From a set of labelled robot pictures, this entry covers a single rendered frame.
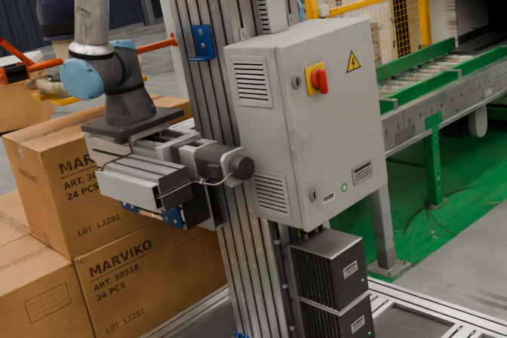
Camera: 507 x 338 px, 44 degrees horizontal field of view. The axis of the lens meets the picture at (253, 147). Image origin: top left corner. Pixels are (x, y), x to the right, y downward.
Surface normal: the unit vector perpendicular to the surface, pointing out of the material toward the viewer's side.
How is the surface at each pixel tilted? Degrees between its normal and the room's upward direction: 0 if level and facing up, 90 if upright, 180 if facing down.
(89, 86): 97
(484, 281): 0
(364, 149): 90
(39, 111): 90
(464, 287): 0
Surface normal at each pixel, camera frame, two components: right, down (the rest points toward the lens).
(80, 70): -0.36, 0.47
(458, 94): 0.65, 0.13
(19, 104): 0.17, 0.28
